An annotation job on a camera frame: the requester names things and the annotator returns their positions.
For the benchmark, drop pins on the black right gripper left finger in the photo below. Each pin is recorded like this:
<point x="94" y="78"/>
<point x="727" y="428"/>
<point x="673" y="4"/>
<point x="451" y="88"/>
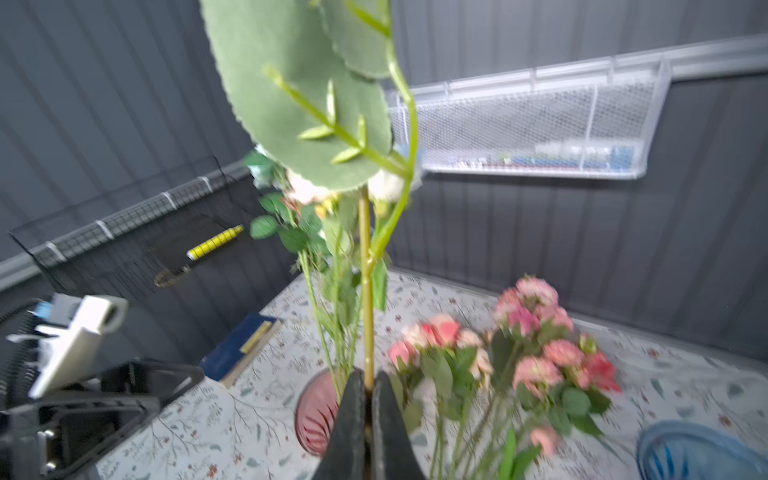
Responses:
<point x="345" y="456"/>

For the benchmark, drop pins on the blue book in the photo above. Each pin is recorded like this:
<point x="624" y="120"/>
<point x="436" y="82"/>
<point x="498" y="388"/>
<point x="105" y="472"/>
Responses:
<point x="229" y="359"/>

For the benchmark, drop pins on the white mesh wall basket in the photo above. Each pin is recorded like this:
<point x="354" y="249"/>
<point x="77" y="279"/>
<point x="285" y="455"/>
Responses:
<point x="490" y="124"/>

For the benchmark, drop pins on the peach rose stem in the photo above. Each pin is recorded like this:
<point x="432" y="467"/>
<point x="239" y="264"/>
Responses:
<point x="321" y="232"/>

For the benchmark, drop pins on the floral table cloth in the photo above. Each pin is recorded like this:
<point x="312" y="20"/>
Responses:
<point x="480" y="399"/>

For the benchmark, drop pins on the red glass vase with ribbon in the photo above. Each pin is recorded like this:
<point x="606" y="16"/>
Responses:
<point x="315" y="414"/>

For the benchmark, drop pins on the yellow black marker pen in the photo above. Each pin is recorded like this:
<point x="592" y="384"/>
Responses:
<point x="214" y="243"/>

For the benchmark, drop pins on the white blue flower spray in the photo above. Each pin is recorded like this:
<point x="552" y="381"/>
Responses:
<point x="270" y="178"/>

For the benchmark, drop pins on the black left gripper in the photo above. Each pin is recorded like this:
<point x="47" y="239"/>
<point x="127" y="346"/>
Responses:
<point x="65" y="433"/>

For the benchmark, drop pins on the blue purple glass vase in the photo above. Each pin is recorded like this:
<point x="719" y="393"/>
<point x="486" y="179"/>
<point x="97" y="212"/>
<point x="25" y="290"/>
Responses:
<point x="684" y="450"/>

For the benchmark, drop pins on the black wire wall basket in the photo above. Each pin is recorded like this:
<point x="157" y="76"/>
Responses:
<point x="120" y="249"/>

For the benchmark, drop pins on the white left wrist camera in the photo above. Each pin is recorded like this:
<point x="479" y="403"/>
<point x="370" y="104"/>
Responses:
<point x="57" y="341"/>

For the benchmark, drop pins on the toothpaste tube in basket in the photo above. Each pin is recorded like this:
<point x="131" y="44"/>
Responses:
<point x="579" y="154"/>

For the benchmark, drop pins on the artificial flower bunch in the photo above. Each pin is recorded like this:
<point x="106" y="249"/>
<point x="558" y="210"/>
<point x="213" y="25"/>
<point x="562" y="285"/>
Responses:
<point x="320" y="89"/>

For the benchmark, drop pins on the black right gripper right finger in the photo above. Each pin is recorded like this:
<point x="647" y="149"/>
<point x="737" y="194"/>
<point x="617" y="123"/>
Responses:
<point x="391" y="453"/>

